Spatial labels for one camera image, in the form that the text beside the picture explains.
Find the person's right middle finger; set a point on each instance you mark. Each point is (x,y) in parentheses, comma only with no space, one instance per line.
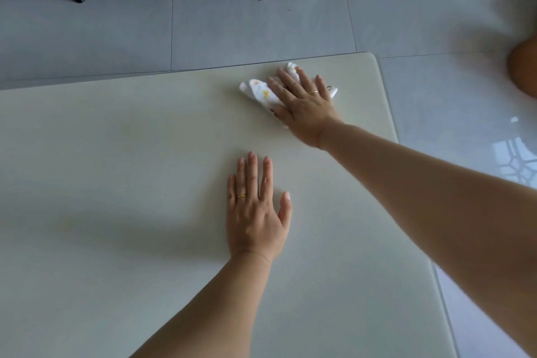
(289,81)

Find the person's right little finger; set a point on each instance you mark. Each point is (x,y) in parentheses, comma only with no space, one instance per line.
(323,88)

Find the person's left little finger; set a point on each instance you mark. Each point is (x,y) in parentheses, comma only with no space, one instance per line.
(231,190)

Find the person's right hand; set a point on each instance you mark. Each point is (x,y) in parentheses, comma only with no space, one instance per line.
(304,114)

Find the person's left forearm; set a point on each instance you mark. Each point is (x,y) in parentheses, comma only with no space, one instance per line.
(209,311)

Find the person's left middle finger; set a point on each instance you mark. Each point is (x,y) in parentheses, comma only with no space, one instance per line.
(252,177)

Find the person's right thumb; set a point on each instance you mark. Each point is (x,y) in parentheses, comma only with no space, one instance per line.
(280,116)

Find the person's right forearm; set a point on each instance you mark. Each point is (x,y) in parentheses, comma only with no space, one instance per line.
(440,211)

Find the person's left thumb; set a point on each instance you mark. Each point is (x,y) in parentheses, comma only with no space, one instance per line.
(286,209)

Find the orange round object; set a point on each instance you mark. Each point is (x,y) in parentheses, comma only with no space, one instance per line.
(524,68)

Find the white cloth with yellow print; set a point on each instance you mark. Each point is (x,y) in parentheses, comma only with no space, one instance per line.
(258,91)

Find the person's left hand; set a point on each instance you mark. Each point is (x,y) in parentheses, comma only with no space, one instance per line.
(254,225)

